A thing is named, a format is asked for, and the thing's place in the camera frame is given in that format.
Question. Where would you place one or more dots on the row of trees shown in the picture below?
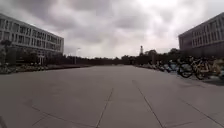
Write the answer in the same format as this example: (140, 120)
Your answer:
(100, 60)

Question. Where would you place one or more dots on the distant tower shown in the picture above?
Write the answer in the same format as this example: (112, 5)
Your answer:
(141, 50)

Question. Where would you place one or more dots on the grey paved plaza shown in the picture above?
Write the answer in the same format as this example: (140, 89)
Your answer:
(106, 96)

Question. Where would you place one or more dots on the street lamp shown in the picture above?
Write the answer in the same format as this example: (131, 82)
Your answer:
(77, 53)

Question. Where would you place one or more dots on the row of parked bicycles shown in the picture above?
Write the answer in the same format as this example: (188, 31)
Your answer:
(193, 66)
(16, 68)

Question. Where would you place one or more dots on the long pale building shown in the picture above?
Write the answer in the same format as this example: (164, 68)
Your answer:
(30, 38)

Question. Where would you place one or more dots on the grey building with windows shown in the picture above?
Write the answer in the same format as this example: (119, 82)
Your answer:
(205, 36)

